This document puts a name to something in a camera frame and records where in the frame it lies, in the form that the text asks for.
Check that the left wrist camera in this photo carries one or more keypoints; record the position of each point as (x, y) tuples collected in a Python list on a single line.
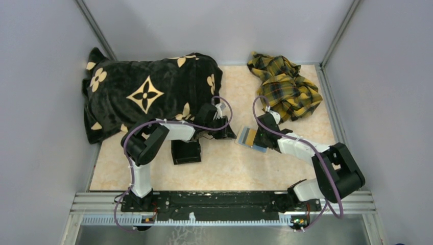
[(219, 110)]

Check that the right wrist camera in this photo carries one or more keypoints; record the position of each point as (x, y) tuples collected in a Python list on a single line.
[(276, 116)]

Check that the black floral plush blanket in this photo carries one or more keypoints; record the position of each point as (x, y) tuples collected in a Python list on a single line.
[(119, 94)]

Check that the white cable duct strip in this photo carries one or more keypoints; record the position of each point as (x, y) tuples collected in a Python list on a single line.
[(138, 220)]

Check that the yellow plaid cloth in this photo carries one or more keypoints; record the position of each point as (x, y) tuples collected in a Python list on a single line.
[(288, 92)]

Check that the aluminium front rail frame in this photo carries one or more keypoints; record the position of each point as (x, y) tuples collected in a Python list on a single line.
[(360, 202)]

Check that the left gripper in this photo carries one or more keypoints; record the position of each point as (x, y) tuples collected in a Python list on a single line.
[(226, 132)]

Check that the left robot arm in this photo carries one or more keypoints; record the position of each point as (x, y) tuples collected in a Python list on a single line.
[(142, 143)]

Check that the black rectangular box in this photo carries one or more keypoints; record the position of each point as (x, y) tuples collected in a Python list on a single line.
[(186, 152)]

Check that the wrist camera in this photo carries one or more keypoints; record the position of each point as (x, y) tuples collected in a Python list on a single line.
[(276, 116), (219, 110)]

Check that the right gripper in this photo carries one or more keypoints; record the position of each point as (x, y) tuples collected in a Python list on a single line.
[(257, 141)]

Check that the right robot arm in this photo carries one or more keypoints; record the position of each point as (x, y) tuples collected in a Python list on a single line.
[(337, 174)]

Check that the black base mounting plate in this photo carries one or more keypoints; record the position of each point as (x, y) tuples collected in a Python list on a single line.
[(213, 206)]

